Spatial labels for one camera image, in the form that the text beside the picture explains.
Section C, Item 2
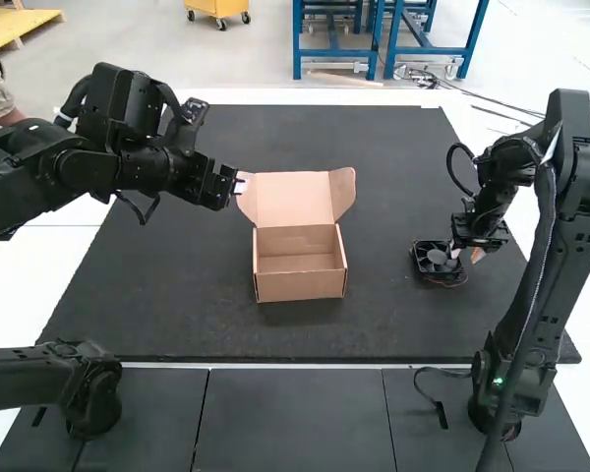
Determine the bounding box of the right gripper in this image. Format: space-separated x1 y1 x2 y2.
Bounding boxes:
448 210 511 266

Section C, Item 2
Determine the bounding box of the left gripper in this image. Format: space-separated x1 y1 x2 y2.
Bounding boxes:
191 154 253 213

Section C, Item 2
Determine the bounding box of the black square fan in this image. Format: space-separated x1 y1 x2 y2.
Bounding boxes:
409 238 470 290

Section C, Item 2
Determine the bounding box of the cardboard box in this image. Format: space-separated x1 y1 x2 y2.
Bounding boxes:
234 166 358 304

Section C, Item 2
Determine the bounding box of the black mat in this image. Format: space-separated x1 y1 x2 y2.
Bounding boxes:
35 103 583 366

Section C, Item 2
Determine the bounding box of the wooden stick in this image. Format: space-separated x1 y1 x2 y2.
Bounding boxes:
305 69 385 89

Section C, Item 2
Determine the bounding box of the yellow wheeled cart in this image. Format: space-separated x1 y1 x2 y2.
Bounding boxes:
183 0 253 32

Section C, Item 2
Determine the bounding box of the dark base panel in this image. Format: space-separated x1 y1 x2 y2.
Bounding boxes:
382 367 590 472
0 367 210 472
190 367 400 472

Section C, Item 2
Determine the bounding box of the wooden pallet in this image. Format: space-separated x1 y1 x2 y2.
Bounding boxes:
0 0 68 52

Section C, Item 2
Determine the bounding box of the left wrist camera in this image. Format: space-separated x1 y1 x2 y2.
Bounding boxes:
182 96 211 125

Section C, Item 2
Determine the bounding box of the black cable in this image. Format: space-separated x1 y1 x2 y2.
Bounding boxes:
413 365 474 431
113 190 161 227
445 142 480 199

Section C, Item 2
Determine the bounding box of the blue metal frame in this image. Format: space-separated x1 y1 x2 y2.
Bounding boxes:
373 0 491 82
291 0 381 82

